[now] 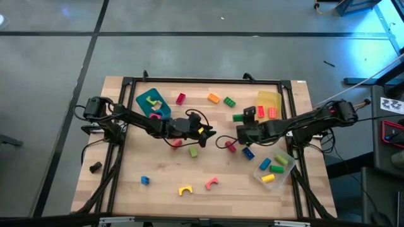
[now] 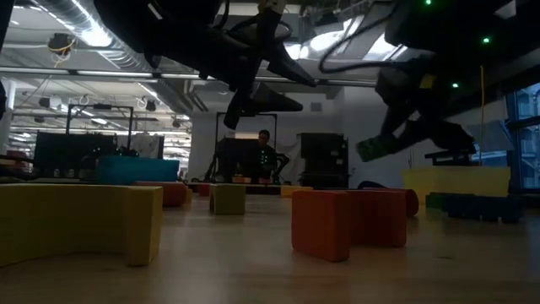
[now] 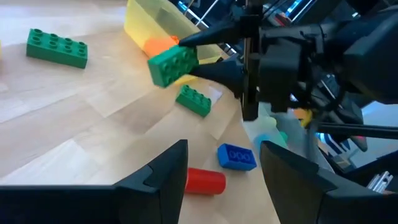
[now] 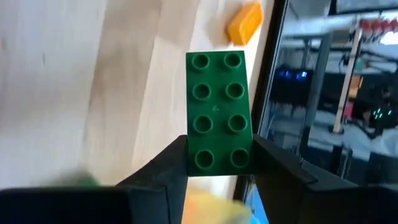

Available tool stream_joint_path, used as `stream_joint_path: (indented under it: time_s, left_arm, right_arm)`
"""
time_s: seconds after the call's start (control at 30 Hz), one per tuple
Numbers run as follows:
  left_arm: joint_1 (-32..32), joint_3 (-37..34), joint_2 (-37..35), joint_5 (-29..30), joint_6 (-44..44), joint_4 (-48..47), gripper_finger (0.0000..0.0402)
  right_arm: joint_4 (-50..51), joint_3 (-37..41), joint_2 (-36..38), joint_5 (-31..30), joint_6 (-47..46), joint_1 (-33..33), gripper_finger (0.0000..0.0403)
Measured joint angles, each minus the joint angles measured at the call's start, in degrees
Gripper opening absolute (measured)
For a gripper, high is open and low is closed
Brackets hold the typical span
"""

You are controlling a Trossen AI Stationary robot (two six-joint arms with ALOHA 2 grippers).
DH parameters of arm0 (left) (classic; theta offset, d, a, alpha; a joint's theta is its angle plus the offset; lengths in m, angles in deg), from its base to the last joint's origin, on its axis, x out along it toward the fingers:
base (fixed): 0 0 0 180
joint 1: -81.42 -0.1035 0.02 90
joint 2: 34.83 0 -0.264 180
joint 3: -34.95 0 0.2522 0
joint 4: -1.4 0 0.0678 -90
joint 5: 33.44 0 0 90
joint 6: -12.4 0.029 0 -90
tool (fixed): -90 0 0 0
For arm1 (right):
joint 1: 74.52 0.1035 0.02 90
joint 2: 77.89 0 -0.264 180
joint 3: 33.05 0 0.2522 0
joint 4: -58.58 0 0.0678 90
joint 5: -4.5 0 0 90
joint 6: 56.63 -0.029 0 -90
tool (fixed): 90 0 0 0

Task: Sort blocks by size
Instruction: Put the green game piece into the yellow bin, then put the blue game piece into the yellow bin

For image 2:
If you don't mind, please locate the white triangular shade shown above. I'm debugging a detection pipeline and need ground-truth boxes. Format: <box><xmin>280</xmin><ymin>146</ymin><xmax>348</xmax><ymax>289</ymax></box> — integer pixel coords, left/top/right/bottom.
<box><xmin>465</xmin><ymin>121</ymin><xmax>515</xmax><ymax>154</ymax></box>

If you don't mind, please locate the coral cylinder block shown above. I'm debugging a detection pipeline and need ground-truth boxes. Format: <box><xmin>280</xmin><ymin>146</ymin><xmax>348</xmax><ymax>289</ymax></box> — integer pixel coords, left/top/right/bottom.
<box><xmin>133</xmin><ymin>181</ymin><xmax>193</xmax><ymax>209</ymax></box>

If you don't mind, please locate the black ceiling device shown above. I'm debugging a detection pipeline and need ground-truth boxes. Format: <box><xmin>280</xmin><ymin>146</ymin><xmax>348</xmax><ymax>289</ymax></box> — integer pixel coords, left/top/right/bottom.
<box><xmin>46</xmin><ymin>31</ymin><xmax>78</xmax><ymax>67</ymax></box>

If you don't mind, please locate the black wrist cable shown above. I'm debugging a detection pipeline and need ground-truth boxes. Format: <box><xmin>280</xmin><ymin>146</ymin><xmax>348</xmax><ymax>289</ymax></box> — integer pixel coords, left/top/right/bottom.
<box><xmin>217</xmin><ymin>0</ymin><xmax>295</xmax><ymax>47</ymax></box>
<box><xmin>317</xmin><ymin>6</ymin><xmax>408</xmax><ymax>76</ymax></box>

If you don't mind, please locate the coral arch block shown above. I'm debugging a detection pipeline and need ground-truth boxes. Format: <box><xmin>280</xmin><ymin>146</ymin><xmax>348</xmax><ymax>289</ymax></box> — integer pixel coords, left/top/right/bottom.
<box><xmin>290</xmin><ymin>189</ymin><xmax>408</xmax><ymax>263</ymax></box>

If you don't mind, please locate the red cylinder block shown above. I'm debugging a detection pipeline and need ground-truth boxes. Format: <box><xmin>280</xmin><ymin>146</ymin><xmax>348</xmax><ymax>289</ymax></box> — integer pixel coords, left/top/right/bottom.
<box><xmin>363</xmin><ymin>187</ymin><xmax>420</xmax><ymax>218</ymax></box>

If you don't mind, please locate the orange block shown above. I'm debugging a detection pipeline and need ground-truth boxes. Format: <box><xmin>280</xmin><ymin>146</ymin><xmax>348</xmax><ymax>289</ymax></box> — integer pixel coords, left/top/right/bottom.
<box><xmin>279</xmin><ymin>185</ymin><xmax>315</xmax><ymax>198</ymax></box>

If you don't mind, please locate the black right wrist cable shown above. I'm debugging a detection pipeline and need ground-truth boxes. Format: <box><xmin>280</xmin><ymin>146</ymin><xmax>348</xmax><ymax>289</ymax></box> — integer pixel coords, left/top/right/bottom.
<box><xmin>317</xmin><ymin>6</ymin><xmax>408</xmax><ymax>76</ymax></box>

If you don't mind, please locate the large yellow arch block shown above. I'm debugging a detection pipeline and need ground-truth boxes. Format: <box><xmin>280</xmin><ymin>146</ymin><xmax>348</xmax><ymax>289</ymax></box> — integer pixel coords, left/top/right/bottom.
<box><xmin>0</xmin><ymin>183</ymin><xmax>164</xmax><ymax>268</ymax></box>

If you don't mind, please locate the blue studded brick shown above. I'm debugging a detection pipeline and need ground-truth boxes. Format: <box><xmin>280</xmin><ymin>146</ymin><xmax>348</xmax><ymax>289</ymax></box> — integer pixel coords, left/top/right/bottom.
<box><xmin>445</xmin><ymin>193</ymin><xmax>480</xmax><ymax>221</ymax></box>

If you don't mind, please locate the long ribbed silver duct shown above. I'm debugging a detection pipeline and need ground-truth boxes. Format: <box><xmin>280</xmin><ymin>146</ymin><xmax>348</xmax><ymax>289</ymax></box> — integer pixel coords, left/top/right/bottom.
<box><xmin>35</xmin><ymin>0</ymin><xmax>195</xmax><ymax>113</ymax></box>

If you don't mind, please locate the long horizontal metal pipe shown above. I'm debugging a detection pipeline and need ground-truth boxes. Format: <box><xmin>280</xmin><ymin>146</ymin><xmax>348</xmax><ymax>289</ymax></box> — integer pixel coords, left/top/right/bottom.
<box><xmin>0</xmin><ymin>66</ymin><xmax>379</xmax><ymax>89</ymax></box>

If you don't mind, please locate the black cabinet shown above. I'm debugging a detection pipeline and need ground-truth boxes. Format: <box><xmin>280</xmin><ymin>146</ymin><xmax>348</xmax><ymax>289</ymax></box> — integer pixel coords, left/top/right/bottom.
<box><xmin>298</xmin><ymin>132</ymin><xmax>350</xmax><ymax>189</ymax></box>

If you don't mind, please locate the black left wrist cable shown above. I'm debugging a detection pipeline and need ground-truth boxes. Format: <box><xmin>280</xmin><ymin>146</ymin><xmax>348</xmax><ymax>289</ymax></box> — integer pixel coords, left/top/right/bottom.
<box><xmin>217</xmin><ymin>0</ymin><xmax>295</xmax><ymax>47</ymax></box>

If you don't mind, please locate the black bracket stand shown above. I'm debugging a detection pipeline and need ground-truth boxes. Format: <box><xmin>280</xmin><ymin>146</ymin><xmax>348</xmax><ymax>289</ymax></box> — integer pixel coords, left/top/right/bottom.
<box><xmin>424</xmin><ymin>149</ymin><xmax>474</xmax><ymax>167</ymax></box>

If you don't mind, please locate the lime yellow block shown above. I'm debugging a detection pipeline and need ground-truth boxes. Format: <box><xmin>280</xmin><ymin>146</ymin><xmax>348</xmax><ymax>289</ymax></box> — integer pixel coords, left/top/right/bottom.
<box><xmin>208</xmin><ymin>182</ymin><xmax>247</xmax><ymax>216</ymax></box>

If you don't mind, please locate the black monitor bank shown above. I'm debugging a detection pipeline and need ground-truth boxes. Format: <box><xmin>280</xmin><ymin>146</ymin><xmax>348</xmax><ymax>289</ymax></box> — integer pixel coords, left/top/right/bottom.
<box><xmin>32</xmin><ymin>131</ymin><xmax>118</xmax><ymax>179</ymax></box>

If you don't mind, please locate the blue arch block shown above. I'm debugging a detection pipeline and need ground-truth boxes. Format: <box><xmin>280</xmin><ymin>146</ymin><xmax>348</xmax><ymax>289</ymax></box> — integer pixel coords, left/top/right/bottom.
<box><xmin>476</xmin><ymin>195</ymin><xmax>523</xmax><ymax>225</ymax></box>

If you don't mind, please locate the person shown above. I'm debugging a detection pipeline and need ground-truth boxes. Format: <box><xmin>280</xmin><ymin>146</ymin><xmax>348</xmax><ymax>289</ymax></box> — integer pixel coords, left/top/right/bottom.
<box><xmin>252</xmin><ymin>128</ymin><xmax>279</xmax><ymax>183</ymax></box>

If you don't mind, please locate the window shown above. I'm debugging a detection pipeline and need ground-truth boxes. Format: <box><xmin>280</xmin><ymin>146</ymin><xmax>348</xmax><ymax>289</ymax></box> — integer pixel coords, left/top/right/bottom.
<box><xmin>505</xmin><ymin>82</ymin><xmax>540</xmax><ymax>190</ymax></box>

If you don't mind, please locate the white sheet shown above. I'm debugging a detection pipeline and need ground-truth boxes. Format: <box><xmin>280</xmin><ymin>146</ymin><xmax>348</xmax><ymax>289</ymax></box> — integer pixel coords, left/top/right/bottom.
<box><xmin>129</xmin><ymin>133</ymin><xmax>165</xmax><ymax>160</ymax></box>

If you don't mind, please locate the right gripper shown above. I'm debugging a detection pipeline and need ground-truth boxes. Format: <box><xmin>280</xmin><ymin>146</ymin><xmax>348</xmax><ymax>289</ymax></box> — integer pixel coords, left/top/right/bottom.
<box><xmin>374</xmin><ymin>57</ymin><xmax>478</xmax><ymax>155</ymax></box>

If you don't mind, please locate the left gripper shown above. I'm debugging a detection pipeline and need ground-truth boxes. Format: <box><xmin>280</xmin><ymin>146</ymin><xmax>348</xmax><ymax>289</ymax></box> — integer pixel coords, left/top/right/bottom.
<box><xmin>143</xmin><ymin>7</ymin><xmax>318</xmax><ymax>130</ymax></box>

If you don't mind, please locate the black metal station frame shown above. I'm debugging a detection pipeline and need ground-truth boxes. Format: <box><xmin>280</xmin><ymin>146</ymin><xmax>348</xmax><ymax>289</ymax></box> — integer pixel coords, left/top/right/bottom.
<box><xmin>213</xmin><ymin>111</ymin><xmax>279</xmax><ymax>183</ymax></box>
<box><xmin>64</xmin><ymin>102</ymin><xmax>135</xmax><ymax>149</ymax></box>

